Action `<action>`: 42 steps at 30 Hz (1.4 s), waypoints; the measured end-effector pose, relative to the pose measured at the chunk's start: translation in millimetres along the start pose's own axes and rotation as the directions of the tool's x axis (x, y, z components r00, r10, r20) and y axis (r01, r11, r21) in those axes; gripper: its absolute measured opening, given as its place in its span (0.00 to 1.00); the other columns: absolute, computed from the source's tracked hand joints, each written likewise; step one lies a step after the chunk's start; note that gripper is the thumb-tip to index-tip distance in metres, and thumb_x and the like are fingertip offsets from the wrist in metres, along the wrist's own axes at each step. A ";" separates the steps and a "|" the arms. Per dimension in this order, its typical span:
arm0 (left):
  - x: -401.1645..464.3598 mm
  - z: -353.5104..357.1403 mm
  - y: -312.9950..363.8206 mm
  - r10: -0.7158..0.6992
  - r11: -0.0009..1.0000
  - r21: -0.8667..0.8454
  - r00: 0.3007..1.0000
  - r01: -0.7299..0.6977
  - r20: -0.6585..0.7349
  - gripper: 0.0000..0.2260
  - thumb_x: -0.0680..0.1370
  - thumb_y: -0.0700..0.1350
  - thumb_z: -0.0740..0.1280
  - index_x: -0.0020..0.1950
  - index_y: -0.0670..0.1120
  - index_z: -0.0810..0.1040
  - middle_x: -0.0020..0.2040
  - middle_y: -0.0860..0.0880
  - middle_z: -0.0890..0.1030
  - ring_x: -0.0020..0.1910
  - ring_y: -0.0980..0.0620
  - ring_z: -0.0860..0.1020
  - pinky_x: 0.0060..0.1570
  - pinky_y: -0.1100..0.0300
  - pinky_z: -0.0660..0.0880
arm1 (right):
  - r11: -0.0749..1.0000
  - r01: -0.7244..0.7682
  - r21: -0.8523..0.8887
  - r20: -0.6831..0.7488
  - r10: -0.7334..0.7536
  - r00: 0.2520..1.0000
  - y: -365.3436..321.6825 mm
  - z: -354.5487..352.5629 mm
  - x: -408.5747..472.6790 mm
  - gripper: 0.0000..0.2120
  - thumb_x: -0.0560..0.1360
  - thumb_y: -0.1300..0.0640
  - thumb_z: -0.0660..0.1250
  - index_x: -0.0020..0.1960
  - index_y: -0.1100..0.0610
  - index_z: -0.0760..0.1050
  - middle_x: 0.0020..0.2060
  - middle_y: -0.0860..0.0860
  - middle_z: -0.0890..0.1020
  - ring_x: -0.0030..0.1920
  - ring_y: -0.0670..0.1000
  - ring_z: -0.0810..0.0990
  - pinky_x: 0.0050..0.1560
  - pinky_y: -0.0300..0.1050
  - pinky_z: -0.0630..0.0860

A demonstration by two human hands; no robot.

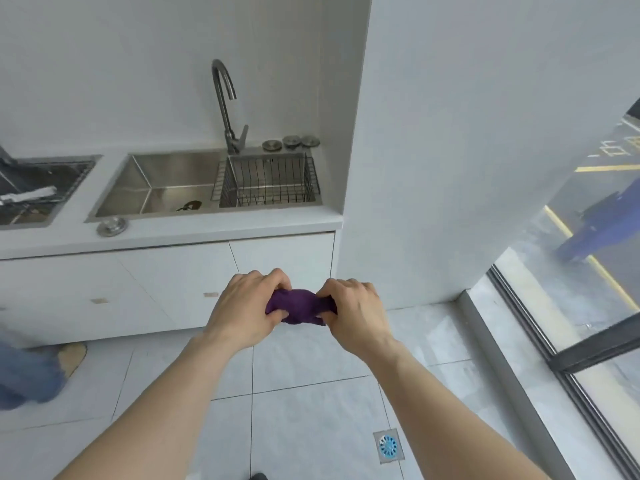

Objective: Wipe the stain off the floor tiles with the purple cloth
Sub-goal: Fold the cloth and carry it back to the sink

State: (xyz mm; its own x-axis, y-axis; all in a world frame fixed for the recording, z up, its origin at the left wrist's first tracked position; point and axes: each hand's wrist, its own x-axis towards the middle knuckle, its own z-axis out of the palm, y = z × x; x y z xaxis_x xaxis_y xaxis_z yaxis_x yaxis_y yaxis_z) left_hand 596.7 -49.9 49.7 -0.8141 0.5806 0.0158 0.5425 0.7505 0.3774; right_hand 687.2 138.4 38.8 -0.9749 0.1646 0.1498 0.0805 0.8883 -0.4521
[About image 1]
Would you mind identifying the person's left hand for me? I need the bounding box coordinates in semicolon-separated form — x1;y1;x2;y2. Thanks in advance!
204;269;294;352

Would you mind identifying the person's right hand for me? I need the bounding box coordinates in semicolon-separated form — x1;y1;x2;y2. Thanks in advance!
317;278;397;365

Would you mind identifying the purple cloth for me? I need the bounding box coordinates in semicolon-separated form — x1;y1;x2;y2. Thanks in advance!
265;289;339;326

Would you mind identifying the person's left forearm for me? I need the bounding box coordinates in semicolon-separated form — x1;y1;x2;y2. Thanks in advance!
54;331;252;480

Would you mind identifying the person's right forearm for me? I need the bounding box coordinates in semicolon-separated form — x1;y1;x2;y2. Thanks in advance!
361;340;552;480

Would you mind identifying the white base cabinet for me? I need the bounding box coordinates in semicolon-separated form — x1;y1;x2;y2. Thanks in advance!
0;232;337;348

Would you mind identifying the stainless steel sink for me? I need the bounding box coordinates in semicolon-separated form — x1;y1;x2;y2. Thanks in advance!
86;148;326;223

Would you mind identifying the square floor drain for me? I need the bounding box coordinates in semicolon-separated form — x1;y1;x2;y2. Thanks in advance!
373;429;404;465

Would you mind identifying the round metal sink strainer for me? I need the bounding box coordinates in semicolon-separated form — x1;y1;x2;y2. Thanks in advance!
96;217;130;238

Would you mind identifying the grey gooseneck faucet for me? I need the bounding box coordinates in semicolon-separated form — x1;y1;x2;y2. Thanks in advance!
211;59;250;156

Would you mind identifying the dark steel sink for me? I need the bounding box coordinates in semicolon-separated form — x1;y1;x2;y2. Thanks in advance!
0;155;104;231

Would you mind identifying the white utensil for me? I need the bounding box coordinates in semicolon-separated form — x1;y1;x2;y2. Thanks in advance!
0;186;58;206

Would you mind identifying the blue vehicle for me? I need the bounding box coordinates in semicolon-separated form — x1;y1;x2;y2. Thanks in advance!
554;177;640;265

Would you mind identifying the wire drain basket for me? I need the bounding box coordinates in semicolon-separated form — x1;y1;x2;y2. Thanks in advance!
212;154;321;208

